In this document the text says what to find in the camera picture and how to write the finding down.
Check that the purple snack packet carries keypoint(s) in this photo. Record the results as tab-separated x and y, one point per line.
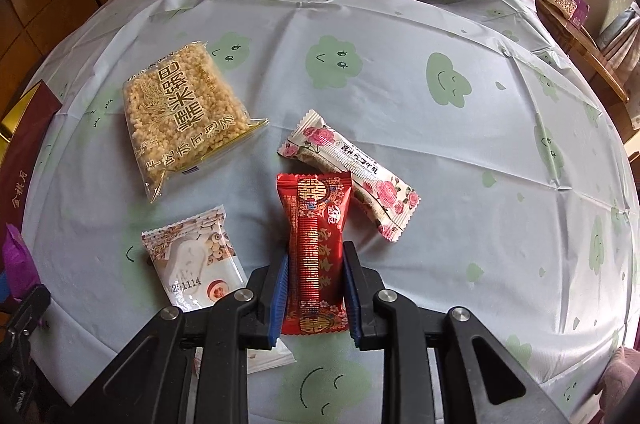
17	261

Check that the puffed rice cake packet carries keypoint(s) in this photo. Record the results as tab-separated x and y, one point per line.
175	114

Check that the wooden side table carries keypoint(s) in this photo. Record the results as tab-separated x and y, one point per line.
585	49

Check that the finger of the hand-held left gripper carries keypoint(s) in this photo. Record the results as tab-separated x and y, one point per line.
27	311

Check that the gold tin box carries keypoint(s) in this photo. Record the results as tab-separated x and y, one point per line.
30	139

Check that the red gold patterned snack packet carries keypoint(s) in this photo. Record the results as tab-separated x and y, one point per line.
312	254

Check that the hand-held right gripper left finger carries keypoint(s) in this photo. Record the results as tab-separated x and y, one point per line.
277	299

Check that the small purple bag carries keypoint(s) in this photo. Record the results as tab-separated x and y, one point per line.
580	10

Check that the rose print snack packet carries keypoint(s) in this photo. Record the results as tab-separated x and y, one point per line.
350	179

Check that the beige curtain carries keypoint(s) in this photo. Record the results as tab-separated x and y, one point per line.
620	34

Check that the white lotus seed snack packet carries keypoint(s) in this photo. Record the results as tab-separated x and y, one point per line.
190	254

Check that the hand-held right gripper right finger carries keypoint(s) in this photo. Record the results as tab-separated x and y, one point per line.
352	299

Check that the pale cloud print tablecloth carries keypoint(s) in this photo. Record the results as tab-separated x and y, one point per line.
400	129

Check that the pink fuzzy clothing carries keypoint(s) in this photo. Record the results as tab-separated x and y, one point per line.
622	379

